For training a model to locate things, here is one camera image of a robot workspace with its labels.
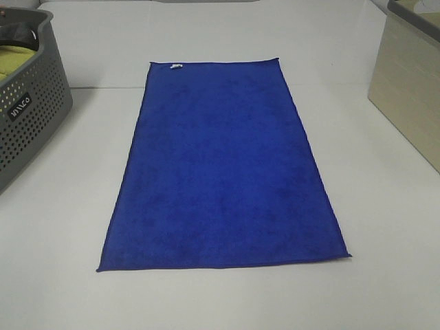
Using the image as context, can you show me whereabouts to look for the blue microfiber towel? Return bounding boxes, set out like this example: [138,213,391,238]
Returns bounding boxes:
[98,58,349,272]

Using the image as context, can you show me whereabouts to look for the beige storage bin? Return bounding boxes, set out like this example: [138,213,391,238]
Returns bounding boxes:
[368,1,439,170]

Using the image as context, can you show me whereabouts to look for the yellow-green towel in basket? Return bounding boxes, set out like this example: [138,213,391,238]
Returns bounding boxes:
[0,45,36,80]

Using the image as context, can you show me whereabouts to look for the grey perforated plastic basket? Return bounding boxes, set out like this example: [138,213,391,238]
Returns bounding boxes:
[1,8,73,190]

